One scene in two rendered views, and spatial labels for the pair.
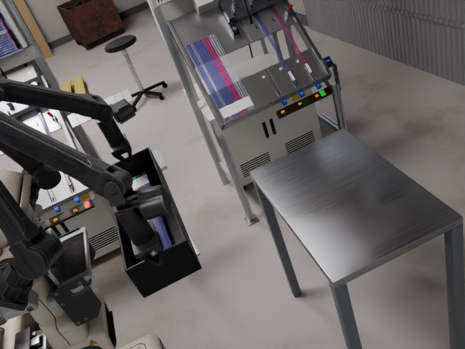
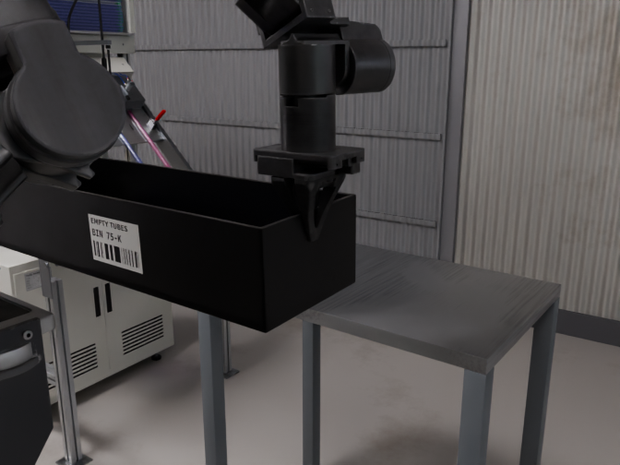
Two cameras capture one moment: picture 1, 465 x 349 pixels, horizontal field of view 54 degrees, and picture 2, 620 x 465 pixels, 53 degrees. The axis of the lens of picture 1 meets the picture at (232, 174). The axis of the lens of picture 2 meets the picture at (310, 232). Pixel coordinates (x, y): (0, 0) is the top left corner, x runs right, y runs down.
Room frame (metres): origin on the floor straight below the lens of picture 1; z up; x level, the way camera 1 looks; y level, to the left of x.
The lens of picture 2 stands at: (0.44, 0.72, 1.28)
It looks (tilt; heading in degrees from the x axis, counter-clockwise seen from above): 16 degrees down; 314
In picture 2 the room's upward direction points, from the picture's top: straight up
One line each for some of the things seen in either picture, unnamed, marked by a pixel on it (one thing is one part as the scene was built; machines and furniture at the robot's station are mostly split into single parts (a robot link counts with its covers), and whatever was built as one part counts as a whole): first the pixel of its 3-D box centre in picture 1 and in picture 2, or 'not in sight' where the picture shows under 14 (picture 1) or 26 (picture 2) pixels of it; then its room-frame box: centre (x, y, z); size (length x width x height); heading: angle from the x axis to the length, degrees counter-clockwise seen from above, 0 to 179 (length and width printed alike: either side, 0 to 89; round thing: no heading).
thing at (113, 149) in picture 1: (115, 138); not in sight; (1.45, 0.33, 1.21); 0.10 x 0.07 x 0.07; 7
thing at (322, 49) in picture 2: (131, 212); (311, 69); (0.89, 0.26, 1.27); 0.07 x 0.06 x 0.07; 82
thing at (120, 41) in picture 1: (133, 70); not in sight; (4.87, 0.61, 0.34); 0.57 x 0.54 x 0.68; 97
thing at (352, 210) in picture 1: (355, 264); (370, 433); (1.26, -0.34, 0.40); 0.70 x 0.45 x 0.80; 8
